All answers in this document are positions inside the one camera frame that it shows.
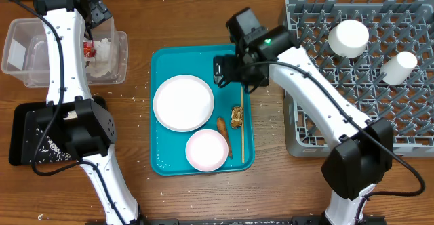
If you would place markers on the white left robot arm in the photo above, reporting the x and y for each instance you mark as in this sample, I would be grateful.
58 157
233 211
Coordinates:
64 22

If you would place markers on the white tissue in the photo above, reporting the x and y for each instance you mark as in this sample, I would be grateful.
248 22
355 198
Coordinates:
99 65

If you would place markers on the wooden chopstick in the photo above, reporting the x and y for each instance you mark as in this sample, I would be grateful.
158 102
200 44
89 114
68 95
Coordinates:
242 128

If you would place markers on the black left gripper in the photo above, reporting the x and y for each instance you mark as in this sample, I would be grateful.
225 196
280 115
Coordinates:
100 11

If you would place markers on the grey dishwasher rack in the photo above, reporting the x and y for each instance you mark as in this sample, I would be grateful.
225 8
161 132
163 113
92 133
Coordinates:
394 26

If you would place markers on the light green bowl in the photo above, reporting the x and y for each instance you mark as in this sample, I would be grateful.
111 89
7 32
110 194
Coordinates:
349 38

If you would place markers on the red snack wrapper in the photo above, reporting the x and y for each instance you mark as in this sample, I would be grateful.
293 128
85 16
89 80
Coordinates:
88 49

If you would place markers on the black plastic tray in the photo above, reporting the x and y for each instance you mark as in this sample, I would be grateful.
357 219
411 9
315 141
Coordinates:
82 128

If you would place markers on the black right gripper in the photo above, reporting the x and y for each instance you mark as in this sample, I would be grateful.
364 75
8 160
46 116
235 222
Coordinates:
262 78

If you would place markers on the teal plastic tray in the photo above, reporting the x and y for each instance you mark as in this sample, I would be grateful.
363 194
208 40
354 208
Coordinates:
167 148

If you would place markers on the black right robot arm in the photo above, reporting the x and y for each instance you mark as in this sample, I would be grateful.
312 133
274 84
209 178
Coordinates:
361 149

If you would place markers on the orange carrot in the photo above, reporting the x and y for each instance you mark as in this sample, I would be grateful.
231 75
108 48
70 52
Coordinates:
222 128

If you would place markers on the clear plastic bin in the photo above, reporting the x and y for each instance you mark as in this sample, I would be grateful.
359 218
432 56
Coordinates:
25 53

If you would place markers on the spilled white rice pile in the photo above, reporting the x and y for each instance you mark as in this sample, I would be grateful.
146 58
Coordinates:
48 151

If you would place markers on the white paper cup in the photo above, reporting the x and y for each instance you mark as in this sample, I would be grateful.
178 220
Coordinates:
398 68

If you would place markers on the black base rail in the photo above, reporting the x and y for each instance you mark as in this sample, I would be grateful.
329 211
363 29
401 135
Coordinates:
237 222

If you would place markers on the brown food scrap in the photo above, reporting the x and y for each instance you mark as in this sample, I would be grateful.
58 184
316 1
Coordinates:
236 117

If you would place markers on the large white plate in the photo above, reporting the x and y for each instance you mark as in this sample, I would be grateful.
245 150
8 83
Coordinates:
183 103

